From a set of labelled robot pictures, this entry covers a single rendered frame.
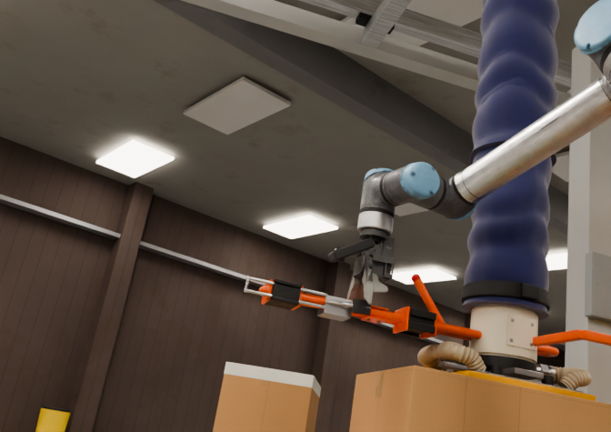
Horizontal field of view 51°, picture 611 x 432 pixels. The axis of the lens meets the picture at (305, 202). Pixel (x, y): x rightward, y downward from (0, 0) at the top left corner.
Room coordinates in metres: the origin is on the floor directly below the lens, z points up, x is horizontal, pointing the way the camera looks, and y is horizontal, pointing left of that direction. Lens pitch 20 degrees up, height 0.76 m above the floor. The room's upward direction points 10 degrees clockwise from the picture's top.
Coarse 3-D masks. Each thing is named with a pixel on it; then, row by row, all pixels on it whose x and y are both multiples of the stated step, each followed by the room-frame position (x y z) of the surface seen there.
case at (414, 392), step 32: (384, 384) 1.60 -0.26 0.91; (416, 384) 1.44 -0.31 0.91; (448, 384) 1.45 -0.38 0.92; (480, 384) 1.47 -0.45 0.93; (352, 416) 1.82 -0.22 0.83; (384, 416) 1.58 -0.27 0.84; (416, 416) 1.44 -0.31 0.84; (448, 416) 1.45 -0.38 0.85; (480, 416) 1.47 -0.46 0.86; (512, 416) 1.48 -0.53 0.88; (544, 416) 1.50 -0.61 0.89; (576, 416) 1.51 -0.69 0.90; (608, 416) 1.53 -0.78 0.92
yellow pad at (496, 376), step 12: (456, 372) 1.56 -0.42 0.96; (468, 372) 1.50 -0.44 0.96; (480, 372) 1.51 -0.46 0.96; (492, 372) 1.56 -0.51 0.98; (516, 384) 1.53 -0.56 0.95; (528, 384) 1.53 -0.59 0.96; (540, 384) 1.56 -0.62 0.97; (552, 384) 1.59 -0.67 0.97; (576, 396) 1.56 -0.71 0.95; (588, 396) 1.57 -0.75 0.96
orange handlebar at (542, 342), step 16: (320, 304) 1.54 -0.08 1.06; (368, 320) 1.60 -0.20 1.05; (384, 320) 1.58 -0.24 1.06; (400, 320) 1.59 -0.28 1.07; (448, 336) 1.67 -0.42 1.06; (464, 336) 1.63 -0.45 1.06; (480, 336) 1.63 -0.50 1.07; (544, 336) 1.56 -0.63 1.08; (560, 336) 1.49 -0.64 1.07; (576, 336) 1.43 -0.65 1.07; (592, 336) 1.42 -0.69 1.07; (608, 336) 1.43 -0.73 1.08; (544, 352) 1.68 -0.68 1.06
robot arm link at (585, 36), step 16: (608, 0) 0.96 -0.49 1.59; (592, 16) 0.99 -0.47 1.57; (608, 16) 0.96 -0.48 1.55; (576, 32) 1.01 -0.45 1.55; (592, 32) 0.98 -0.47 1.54; (608, 32) 0.95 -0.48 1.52; (592, 48) 0.99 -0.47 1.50; (608, 48) 0.97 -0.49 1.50; (608, 64) 0.98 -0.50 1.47; (608, 80) 1.02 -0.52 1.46
